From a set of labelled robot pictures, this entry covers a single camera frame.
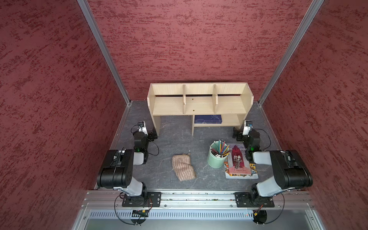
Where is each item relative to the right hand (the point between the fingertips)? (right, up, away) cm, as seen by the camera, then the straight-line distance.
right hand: (240, 129), depth 94 cm
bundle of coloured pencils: (-15, -10, -15) cm, 24 cm away
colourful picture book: (-5, -21, -9) cm, 24 cm away
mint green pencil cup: (-20, -18, -13) cm, 30 cm away
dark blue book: (-23, +7, -5) cm, 24 cm away
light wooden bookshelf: (-22, +16, -8) cm, 28 cm away
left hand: (-63, -1, -1) cm, 63 cm away
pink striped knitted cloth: (-38, -21, -14) cm, 46 cm away
